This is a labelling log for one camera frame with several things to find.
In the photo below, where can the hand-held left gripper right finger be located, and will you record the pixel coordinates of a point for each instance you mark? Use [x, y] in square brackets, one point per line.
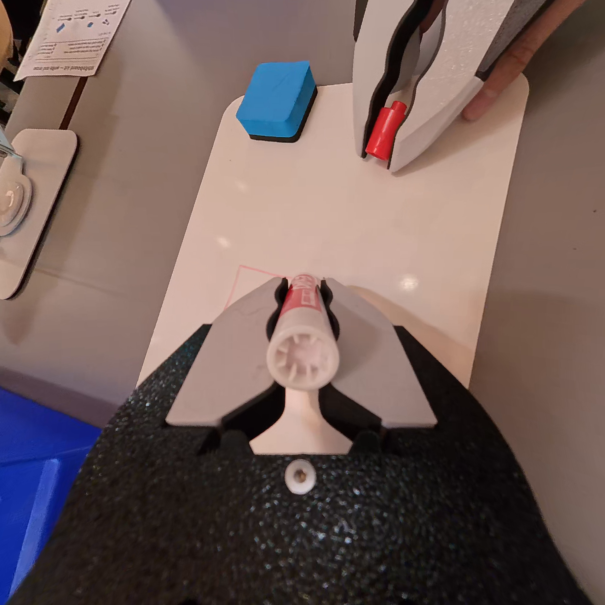
[378, 373]

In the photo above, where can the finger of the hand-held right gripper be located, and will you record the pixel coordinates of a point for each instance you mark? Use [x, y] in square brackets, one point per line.
[373, 47]
[453, 61]

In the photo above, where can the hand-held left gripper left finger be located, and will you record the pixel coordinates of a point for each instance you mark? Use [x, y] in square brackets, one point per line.
[222, 368]

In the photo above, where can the red dry-erase marker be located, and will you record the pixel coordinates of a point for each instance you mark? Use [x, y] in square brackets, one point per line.
[302, 340]

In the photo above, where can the red marker cap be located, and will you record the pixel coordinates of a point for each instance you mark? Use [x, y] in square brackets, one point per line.
[385, 132]

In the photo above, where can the blue whiteboard eraser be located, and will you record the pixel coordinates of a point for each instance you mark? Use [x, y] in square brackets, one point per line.
[276, 99]

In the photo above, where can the white whiteboard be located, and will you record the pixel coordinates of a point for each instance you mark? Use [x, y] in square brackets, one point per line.
[354, 227]

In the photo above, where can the blue storage bin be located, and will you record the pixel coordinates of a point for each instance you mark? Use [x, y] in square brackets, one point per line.
[33, 472]

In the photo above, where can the person's right hand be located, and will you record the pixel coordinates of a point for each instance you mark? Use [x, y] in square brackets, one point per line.
[520, 61]

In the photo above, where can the white clipboard stand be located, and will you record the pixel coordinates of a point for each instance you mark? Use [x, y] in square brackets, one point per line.
[47, 189]

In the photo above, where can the printed instruction paper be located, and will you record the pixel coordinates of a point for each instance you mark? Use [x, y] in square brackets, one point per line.
[75, 38]

